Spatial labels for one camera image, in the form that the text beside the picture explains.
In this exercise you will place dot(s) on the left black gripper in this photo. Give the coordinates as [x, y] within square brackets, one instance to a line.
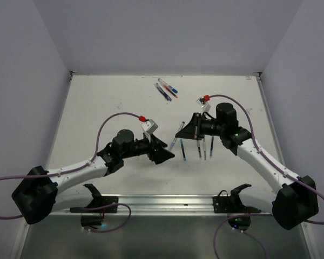
[161, 154]

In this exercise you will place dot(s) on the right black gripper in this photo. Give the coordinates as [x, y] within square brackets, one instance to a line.
[193, 129]

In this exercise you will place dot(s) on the light green white pen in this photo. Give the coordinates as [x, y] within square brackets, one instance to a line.
[204, 148]

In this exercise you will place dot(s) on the light blue pen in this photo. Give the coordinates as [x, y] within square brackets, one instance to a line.
[183, 149]

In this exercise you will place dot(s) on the dark blue pen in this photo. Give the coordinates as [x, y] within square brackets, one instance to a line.
[165, 95]

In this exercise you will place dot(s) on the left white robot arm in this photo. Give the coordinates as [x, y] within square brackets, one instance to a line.
[36, 196]

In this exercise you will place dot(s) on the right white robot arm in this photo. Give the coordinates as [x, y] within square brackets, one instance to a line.
[293, 199]

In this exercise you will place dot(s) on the blue capped pen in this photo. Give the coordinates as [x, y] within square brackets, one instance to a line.
[164, 83]

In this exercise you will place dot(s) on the red ink pen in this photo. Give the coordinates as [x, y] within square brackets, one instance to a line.
[169, 90]

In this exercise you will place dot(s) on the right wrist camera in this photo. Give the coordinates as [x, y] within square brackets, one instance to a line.
[203, 103]

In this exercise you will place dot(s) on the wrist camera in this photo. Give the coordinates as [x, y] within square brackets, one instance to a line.
[203, 103]
[149, 128]

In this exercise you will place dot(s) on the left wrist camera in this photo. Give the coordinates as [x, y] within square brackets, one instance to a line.
[149, 128]

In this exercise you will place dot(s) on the aluminium front rail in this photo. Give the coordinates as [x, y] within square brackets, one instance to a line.
[164, 203]

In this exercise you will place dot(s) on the aluminium rail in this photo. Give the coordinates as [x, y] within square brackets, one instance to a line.
[272, 127]
[164, 203]

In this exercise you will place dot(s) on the aluminium right side rail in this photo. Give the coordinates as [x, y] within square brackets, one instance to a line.
[272, 127]

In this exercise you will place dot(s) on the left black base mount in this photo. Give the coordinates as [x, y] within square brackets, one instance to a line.
[97, 200]

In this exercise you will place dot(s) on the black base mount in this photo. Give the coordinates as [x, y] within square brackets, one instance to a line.
[97, 200]
[228, 203]

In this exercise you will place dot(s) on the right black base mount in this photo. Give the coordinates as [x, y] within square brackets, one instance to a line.
[228, 203]

